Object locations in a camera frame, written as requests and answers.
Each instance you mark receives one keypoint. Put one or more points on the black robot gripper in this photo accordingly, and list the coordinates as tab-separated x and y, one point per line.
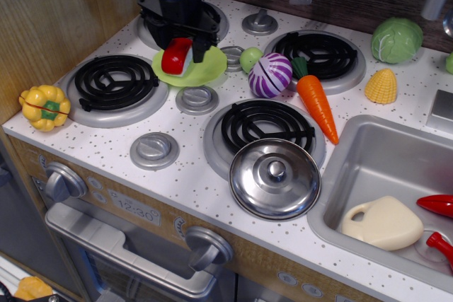
169	19

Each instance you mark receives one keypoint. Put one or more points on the red and white toy sushi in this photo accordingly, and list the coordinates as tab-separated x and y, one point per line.
177	56

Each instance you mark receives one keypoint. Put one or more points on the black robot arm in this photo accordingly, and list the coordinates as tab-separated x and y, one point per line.
194	19

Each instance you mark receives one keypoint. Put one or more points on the light green plastic plate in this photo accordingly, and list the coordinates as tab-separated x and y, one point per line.
213	65

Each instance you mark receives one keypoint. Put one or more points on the grey stovetop knob upper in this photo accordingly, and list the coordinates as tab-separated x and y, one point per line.
233	54

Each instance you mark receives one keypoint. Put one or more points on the grey stovetop knob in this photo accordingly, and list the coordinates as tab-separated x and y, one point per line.
233	54
259	24
154	151
199	100

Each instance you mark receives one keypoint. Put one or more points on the small green toy lime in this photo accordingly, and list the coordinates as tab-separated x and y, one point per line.
249	57

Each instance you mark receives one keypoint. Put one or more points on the grey stovetop knob middle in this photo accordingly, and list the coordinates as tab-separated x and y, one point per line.
199	100

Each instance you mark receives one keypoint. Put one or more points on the grey stovetop knob back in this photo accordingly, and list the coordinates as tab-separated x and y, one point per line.
259	24

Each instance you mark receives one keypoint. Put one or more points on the purple striped toy onion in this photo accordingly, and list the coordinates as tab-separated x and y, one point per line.
270	75

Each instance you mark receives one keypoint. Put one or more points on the front right black burner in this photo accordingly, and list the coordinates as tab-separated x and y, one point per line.
238	124

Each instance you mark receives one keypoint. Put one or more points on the front left black burner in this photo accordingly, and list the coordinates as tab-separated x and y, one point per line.
114	90

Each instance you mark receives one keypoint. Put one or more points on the orange toy carrot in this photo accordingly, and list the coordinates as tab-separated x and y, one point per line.
314	98

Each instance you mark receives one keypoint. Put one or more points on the grey stovetop knob front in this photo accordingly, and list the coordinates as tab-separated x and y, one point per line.
154	151

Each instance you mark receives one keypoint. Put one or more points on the back right black burner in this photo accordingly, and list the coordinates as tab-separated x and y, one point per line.
336	61

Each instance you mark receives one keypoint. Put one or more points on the shiny steel pot lid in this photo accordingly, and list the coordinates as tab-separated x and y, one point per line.
274	179

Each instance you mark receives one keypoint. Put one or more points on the yellow toy bell pepper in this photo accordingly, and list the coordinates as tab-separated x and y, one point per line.
45	107

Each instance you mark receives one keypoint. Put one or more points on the yellow toy corn piece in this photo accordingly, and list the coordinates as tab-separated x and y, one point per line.
382	87

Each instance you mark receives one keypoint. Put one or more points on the green toy cabbage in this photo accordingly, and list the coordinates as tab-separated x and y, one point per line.
396	40

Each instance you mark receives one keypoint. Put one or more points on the left grey oven knob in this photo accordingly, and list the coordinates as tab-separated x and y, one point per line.
63	183

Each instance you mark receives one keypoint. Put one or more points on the grey oven knob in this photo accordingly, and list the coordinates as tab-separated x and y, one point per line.
63	183
207	248

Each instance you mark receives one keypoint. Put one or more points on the grey toy sink basin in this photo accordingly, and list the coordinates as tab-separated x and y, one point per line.
377	158

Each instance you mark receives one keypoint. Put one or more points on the right grey oven knob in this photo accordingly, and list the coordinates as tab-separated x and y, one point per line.
207	248

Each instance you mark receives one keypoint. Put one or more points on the green toy at right edge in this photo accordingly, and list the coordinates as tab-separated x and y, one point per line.
449	63

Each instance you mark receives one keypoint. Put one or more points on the cream toy pitcher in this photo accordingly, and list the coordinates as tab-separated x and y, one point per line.
385	223

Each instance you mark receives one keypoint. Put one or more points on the red toy chili pepper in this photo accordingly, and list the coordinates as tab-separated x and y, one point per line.
439	203

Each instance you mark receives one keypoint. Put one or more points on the yellow object bottom left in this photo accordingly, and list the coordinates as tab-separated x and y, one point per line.
30	288

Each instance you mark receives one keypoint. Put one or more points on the red toy piece in sink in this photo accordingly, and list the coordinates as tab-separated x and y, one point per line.
438	242

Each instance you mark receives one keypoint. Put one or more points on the grey oven door handle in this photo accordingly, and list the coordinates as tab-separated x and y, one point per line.
133	273

